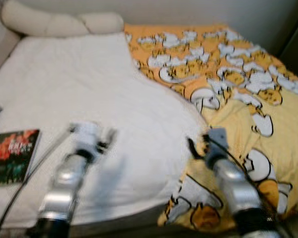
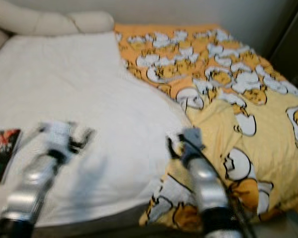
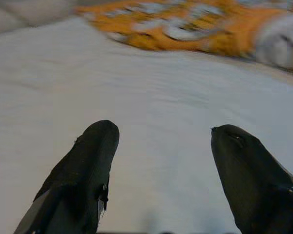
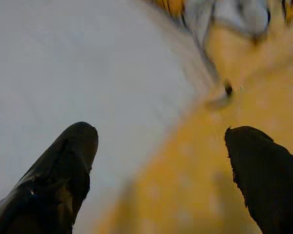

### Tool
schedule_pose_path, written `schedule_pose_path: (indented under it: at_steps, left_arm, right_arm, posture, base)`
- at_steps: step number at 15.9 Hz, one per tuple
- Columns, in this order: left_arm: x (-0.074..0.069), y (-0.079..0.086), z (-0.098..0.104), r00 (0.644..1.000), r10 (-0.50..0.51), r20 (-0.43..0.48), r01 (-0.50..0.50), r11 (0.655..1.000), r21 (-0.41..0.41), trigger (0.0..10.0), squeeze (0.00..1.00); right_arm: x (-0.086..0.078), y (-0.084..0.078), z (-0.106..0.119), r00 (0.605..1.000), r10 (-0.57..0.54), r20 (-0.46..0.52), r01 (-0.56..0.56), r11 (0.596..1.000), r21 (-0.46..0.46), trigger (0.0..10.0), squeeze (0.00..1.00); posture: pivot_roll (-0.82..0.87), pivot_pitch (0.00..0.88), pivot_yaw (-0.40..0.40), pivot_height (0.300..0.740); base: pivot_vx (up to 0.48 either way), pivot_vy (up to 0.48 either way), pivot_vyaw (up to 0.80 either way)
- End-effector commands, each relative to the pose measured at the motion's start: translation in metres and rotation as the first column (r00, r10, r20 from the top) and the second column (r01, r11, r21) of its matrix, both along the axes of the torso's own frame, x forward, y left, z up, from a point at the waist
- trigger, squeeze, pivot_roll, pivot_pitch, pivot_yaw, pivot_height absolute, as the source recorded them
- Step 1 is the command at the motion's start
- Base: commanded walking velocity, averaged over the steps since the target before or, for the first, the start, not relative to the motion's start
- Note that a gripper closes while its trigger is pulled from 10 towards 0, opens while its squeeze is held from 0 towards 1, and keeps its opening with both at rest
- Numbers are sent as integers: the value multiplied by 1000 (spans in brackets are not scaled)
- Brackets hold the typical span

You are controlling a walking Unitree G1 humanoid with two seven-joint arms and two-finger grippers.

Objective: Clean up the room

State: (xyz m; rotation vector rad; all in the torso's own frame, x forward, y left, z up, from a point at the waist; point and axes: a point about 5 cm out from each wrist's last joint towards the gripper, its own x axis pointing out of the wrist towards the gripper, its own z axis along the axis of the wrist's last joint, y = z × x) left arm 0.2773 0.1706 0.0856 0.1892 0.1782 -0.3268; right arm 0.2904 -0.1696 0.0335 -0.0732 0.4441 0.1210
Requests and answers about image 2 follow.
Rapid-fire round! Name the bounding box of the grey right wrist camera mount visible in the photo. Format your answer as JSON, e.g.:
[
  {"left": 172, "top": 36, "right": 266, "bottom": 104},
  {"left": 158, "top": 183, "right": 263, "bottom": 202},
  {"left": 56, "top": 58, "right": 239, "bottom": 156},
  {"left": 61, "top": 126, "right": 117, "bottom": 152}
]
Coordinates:
[{"left": 180, "top": 127, "right": 204, "bottom": 162}]

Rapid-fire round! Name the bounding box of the white quilted mattress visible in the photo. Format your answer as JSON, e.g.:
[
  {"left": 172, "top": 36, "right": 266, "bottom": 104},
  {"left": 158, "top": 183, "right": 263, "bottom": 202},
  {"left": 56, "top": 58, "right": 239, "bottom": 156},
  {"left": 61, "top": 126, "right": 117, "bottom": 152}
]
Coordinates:
[{"left": 0, "top": 32, "right": 192, "bottom": 229}]

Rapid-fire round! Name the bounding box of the beige bolster pillow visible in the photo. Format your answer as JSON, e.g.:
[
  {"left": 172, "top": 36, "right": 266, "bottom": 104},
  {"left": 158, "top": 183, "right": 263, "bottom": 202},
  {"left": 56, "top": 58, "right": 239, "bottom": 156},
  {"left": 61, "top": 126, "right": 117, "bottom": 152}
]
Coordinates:
[{"left": 0, "top": 0, "right": 115, "bottom": 36}]

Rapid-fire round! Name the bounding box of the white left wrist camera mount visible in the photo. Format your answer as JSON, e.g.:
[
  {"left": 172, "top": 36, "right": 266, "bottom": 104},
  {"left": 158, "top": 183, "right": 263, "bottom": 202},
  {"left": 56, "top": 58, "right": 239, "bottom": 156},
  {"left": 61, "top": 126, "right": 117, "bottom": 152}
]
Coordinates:
[{"left": 42, "top": 121, "right": 76, "bottom": 154}]

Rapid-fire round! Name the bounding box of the dark red cover book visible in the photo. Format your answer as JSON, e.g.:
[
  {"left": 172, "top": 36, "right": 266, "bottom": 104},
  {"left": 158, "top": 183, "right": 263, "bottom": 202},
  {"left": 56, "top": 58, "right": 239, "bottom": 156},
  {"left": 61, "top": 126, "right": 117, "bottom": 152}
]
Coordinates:
[{"left": 0, "top": 129, "right": 22, "bottom": 184}]

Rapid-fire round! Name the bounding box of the grey partition panel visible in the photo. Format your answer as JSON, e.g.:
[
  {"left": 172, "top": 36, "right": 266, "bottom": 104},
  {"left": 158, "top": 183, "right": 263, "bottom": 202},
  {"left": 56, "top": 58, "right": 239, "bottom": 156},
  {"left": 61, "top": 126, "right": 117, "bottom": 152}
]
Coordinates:
[{"left": 268, "top": 0, "right": 298, "bottom": 90}]

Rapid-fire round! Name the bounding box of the yellow egg print quilt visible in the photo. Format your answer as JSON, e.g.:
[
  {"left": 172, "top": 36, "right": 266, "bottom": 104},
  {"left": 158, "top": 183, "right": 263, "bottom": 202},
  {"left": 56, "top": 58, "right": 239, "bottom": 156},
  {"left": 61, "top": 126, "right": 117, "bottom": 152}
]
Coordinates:
[{"left": 114, "top": 24, "right": 298, "bottom": 234}]

